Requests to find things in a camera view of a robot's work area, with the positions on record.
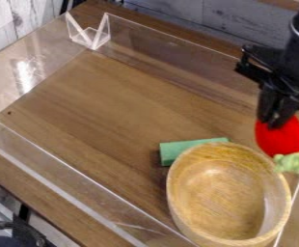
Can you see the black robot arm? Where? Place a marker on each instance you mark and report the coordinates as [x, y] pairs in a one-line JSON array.
[[272, 67]]

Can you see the green rectangular block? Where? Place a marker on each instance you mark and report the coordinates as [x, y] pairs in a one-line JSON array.
[[172, 149]]

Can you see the black clamp base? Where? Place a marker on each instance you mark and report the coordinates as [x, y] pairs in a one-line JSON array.
[[24, 233]]

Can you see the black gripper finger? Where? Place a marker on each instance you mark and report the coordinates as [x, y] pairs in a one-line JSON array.
[[284, 108], [267, 103]]

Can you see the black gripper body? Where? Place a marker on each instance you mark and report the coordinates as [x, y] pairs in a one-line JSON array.
[[271, 66]]

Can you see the wooden bowl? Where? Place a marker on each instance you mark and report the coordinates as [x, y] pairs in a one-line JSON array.
[[228, 200]]

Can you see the red felt strawberry toy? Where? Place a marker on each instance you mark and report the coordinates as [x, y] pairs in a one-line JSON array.
[[279, 143]]

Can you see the clear acrylic front wall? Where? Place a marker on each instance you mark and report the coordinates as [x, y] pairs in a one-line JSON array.
[[84, 209]]

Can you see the clear acrylic corner bracket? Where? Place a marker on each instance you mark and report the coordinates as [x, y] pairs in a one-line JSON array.
[[91, 37]]

